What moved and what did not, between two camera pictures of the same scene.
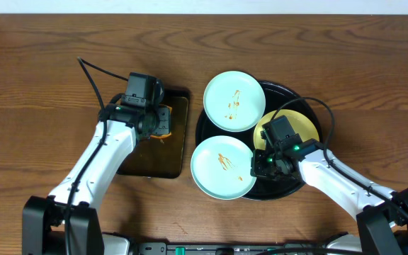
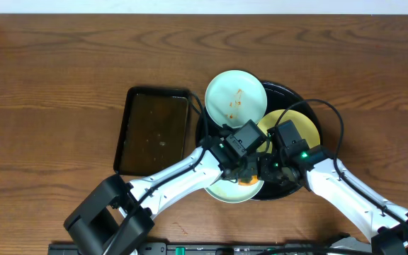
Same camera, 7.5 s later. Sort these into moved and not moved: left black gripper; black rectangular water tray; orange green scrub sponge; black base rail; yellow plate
Moved: left black gripper; orange green scrub sponge
Not moved: yellow plate; black base rail; black rectangular water tray
